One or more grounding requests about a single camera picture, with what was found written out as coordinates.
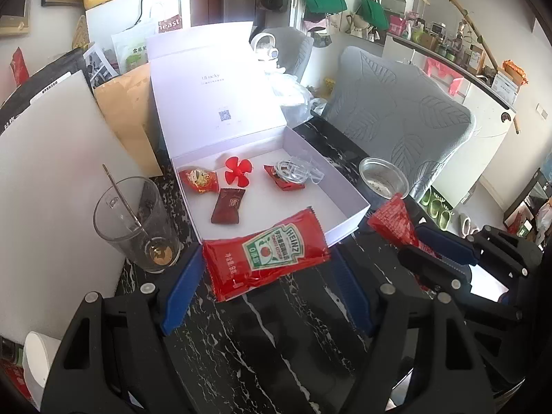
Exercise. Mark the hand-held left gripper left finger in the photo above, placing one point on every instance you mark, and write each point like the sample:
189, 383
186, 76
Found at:
185, 289

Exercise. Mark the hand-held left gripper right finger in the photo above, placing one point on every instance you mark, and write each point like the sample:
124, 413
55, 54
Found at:
349, 293

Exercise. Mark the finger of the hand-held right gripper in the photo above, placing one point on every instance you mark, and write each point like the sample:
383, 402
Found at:
431, 267
444, 241

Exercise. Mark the red printed sauce packet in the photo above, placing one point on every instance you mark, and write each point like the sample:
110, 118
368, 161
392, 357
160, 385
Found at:
390, 224

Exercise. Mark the red ketchup packet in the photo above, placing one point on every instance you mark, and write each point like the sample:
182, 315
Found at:
267, 263

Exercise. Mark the dark red candy packet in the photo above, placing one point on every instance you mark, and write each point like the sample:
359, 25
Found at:
228, 206

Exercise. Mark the red cartoon candy packet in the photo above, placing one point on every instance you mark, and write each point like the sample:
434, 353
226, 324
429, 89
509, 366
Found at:
198, 180

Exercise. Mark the lavender gift box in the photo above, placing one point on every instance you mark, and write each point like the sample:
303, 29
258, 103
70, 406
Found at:
267, 198

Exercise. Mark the clear plastic clip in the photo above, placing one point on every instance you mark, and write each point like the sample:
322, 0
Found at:
312, 171

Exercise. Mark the small red candy packet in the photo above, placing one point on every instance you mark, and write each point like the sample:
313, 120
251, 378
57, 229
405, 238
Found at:
282, 182

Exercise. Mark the green slipper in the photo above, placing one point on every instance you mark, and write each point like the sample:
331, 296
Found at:
435, 208
425, 198
446, 220

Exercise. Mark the white slipper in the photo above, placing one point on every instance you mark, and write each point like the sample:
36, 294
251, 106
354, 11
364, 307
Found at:
465, 223
474, 227

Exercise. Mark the gold metal spoon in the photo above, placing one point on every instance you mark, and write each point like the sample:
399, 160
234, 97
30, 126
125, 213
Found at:
159, 252

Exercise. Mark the clear drinking glass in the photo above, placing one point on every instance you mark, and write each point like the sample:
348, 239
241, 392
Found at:
129, 224

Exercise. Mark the metal cup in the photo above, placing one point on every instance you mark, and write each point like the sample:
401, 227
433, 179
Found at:
381, 181

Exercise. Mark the grey leaf-pattern chair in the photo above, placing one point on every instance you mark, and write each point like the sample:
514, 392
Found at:
396, 116

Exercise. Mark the bamboo pole with leaves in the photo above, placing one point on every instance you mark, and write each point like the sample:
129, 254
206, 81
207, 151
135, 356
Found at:
515, 124

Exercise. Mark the round dark sticker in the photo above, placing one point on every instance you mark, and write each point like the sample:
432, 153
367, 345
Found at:
506, 117

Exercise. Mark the white foam board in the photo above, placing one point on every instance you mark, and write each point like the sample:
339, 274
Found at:
47, 207

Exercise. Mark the white paper cup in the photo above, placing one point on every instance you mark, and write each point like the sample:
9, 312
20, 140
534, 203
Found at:
39, 358

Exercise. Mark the white carton box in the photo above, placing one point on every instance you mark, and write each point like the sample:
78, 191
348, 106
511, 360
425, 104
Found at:
504, 89

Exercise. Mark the pink plastic bag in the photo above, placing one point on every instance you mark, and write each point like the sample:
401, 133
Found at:
444, 73

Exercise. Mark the brown paper envelope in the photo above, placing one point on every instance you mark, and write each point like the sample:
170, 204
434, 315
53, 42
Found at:
129, 116

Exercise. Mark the orange package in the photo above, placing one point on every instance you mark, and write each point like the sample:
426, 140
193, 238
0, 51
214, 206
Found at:
515, 73

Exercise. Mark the brown cardboard box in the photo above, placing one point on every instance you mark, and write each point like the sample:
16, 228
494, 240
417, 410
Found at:
476, 59

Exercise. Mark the yellow toy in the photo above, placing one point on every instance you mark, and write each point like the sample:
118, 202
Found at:
330, 86

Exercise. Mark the red carton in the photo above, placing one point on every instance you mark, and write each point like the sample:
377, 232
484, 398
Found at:
13, 379

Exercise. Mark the small cardboard box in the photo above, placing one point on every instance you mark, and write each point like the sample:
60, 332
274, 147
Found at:
427, 42

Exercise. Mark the clear plastic bag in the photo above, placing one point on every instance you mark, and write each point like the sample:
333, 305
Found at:
293, 99

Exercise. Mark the black and white photo print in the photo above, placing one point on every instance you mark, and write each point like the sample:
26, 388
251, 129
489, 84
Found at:
99, 67

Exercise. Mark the grey covered chair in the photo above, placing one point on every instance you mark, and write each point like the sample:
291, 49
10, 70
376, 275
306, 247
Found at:
293, 51

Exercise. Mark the black package with white label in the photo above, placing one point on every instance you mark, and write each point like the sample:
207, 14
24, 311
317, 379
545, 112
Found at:
39, 90

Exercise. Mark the green and white pouch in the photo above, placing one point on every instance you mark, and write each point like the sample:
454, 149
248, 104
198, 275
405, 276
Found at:
131, 47

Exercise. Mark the white water bottle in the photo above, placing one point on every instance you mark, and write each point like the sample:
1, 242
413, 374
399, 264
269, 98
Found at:
265, 49

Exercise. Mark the white paper bag red label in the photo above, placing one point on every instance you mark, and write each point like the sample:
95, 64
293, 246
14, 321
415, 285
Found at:
170, 21

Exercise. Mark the red foil bag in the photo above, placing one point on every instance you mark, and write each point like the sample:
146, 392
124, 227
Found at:
19, 67

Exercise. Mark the woven straw fan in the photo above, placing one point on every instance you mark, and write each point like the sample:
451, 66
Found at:
80, 32

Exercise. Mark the white fridge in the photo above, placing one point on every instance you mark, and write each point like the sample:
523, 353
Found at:
116, 13

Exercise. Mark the white wall switch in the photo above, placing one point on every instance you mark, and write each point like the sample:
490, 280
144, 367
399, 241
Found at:
541, 108

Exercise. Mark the wall intercom panel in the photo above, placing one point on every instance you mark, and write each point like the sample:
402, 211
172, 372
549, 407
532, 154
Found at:
15, 11

